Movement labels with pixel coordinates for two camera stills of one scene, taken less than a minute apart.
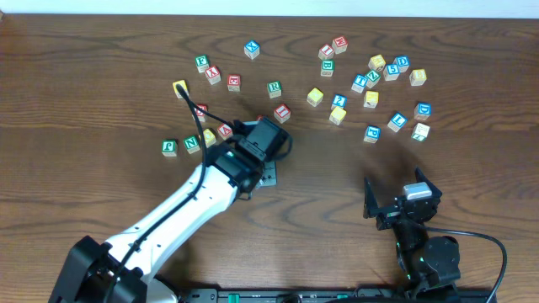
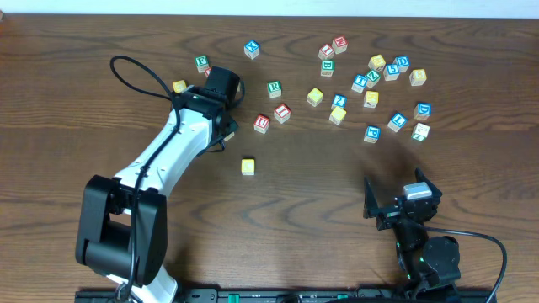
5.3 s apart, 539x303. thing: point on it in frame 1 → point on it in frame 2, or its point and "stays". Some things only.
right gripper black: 392,213 stays
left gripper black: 268,176 → 230,127
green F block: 202,62 stays
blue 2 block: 338,100 stays
